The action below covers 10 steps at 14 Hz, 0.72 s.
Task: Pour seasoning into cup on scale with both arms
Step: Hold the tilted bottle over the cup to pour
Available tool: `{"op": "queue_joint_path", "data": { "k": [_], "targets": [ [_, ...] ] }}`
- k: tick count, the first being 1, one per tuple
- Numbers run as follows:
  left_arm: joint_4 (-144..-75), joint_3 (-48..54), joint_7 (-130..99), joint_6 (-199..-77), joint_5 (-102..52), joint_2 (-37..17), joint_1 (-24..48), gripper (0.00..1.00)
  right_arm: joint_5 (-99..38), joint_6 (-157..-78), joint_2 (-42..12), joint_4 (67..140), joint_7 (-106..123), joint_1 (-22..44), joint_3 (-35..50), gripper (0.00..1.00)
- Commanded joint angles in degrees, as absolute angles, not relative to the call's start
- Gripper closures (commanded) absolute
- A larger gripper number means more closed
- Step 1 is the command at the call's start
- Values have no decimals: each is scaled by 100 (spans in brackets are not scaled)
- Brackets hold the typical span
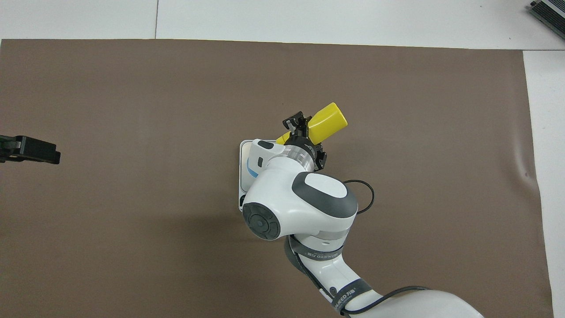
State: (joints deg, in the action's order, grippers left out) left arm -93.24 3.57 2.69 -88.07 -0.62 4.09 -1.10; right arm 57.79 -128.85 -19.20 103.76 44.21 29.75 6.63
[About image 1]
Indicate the yellow squeeze bottle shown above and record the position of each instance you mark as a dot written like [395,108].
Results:
[329,121]

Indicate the silver digital kitchen scale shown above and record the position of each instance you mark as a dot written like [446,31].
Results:
[243,152]

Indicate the grey finned metal device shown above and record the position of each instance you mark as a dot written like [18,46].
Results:
[551,13]

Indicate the light blue plastic cup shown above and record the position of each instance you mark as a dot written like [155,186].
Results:
[251,170]

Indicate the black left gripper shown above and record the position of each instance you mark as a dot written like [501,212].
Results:
[5,148]

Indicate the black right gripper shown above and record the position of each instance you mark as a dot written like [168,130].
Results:
[306,139]

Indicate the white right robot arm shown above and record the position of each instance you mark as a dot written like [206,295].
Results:
[309,207]

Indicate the brown table mat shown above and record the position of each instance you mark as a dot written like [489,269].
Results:
[132,88]

